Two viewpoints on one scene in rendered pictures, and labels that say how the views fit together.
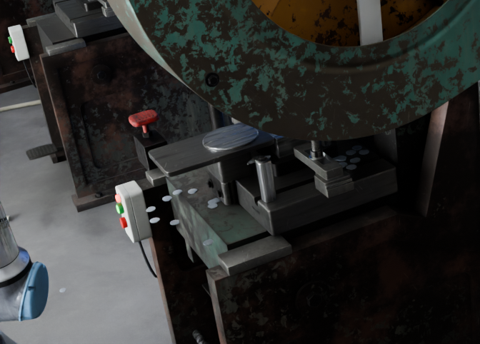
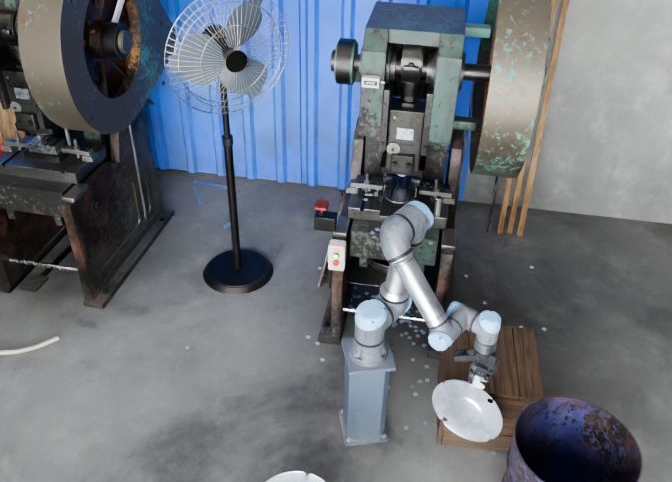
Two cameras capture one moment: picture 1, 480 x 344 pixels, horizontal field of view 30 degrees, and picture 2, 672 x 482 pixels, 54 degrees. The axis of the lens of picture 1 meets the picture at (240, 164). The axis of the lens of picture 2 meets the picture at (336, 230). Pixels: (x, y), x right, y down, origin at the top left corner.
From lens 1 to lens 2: 261 cm
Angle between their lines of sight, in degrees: 54
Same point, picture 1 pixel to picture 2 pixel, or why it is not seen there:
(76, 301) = (207, 347)
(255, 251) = (450, 237)
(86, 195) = (96, 296)
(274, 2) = not seen: hidden behind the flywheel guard
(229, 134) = (396, 194)
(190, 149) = (394, 206)
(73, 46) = (83, 190)
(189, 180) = (364, 226)
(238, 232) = (431, 234)
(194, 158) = not seen: hidden behind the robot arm
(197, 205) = not seen: hidden behind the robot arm
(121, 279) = (211, 323)
